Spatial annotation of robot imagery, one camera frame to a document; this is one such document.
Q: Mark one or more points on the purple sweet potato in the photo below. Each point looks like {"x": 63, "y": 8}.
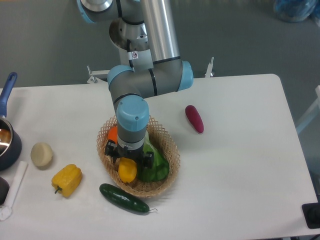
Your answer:
{"x": 194, "y": 118}

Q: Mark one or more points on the black device at table edge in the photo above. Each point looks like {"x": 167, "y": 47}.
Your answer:
{"x": 311, "y": 212}

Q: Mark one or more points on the orange tangerine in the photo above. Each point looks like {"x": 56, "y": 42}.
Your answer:
{"x": 113, "y": 134}

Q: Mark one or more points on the white frame right edge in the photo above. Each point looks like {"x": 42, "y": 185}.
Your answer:
{"x": 312, "y": 111}

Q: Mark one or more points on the blue plastic bag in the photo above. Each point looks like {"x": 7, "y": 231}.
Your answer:
{"x": 294, "y": 11}

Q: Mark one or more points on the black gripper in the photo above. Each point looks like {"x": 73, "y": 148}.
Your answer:
{"x": 114, "y": 151}

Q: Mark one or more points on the woven wicker basket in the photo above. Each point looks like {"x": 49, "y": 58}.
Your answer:
{"x": 161, "y": 140}

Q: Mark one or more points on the dark round object left edge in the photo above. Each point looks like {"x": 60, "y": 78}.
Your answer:
{"x": 4, "y": 189}

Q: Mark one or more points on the beige round potato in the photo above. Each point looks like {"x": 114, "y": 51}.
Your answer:
{"x": 41, "y": 155}

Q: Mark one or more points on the green bok choy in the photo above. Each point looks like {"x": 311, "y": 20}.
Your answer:
{"x": 160, "y": 168}

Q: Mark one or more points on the yellow bell pepper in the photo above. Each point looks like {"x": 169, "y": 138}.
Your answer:
{"x": 67, "y": 180}

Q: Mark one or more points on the white spatula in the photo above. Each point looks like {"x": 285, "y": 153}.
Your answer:
{"x": 6, "y": 209}

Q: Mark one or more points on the dark green cucumber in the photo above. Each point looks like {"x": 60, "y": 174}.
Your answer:
{"x": 124, "y": 200}

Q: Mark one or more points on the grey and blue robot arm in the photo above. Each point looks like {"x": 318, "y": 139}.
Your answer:
{"x": 131, "y": 108}

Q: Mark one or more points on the dark blue saucepan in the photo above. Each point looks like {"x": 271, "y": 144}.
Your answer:
{"x": 10, "y": 141}

